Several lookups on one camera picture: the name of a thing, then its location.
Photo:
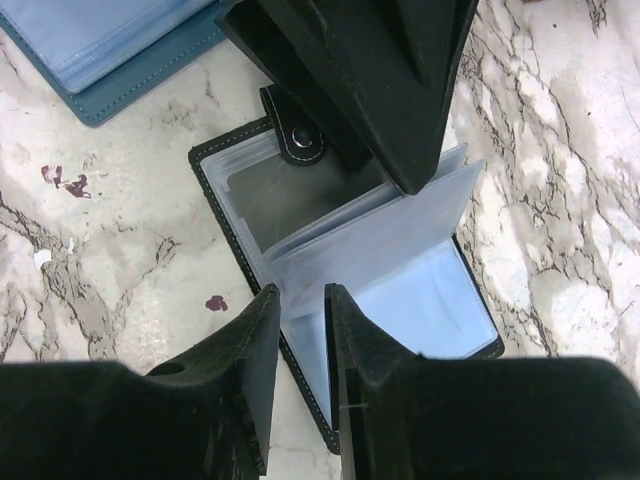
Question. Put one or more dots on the black leather card holder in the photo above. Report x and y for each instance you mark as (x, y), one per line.
(296, 216)

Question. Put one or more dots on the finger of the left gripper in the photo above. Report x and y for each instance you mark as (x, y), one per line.
(376, 77)

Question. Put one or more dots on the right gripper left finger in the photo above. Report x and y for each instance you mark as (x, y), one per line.
(205, 414)

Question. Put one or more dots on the blue plastic card sleeve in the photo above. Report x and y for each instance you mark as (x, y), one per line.
(101, 56)

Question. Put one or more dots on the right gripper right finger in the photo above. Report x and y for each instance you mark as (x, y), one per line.
(400, 415)

